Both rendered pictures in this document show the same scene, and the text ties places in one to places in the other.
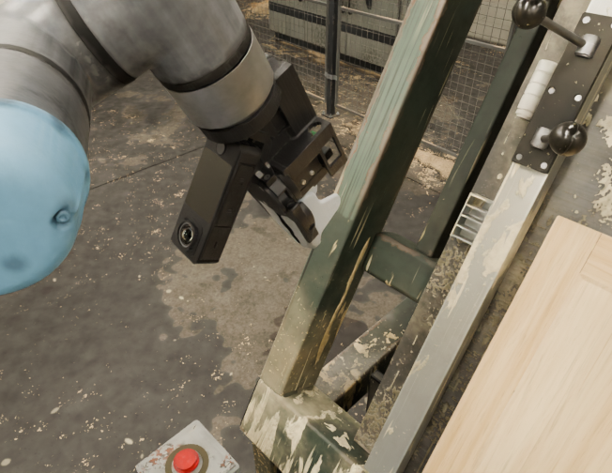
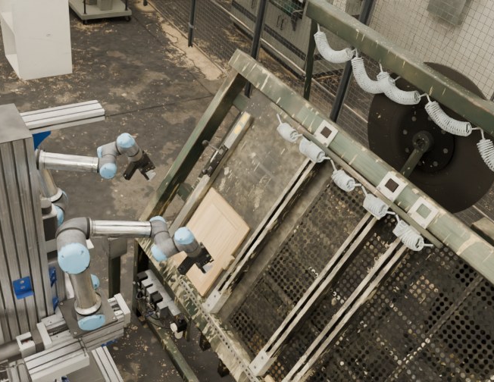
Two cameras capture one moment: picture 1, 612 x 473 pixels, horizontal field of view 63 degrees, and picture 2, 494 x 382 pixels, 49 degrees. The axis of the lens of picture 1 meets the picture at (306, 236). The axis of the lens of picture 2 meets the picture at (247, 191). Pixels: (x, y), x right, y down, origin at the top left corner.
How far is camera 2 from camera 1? 250 cm
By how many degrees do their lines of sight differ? 2
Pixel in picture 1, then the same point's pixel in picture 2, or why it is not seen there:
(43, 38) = (114, 151)
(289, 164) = (143, 167)
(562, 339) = (205, 215)
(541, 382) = (200, 224)
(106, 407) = not seen: hidden behind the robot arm
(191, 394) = not seen: hidden behind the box
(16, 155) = (113, 168)
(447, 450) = not seen: hidden behind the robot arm
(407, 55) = (193, 138)
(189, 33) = (129, 151)
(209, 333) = (132, 216)
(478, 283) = (193, 199)
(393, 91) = (188, 146)
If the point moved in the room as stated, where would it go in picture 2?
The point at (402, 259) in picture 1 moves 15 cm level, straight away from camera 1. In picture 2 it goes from (185, 191) to (196, 178)
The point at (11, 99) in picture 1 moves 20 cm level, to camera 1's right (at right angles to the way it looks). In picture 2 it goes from (112, 163) to (152, 172)
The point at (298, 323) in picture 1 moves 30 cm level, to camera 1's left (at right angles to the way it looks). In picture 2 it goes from (153, 202) to (106, 192)
